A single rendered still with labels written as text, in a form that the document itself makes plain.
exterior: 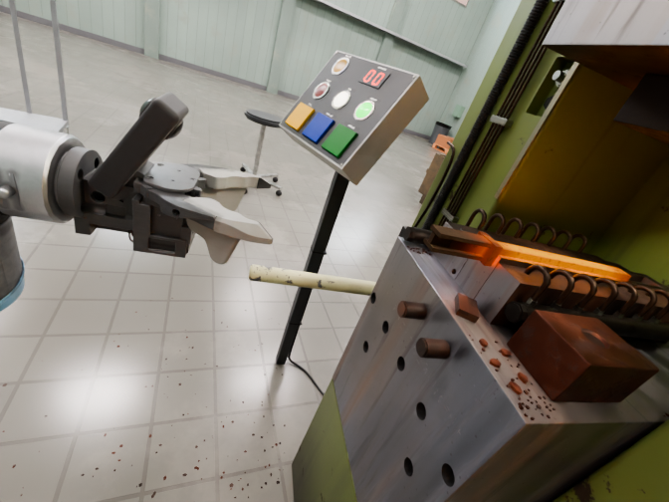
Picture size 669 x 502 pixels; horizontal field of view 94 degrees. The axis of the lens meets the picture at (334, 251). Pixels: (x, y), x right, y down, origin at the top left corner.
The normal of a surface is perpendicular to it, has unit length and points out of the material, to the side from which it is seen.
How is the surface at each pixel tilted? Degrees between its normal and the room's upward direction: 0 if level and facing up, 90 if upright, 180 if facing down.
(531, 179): 90
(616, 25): 90
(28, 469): 0
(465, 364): 90
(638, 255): 90
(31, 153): 38
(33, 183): 74
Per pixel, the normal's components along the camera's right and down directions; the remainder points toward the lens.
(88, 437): 0.30, -0.82
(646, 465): -0.94, -0.16
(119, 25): 0.31, 0.56
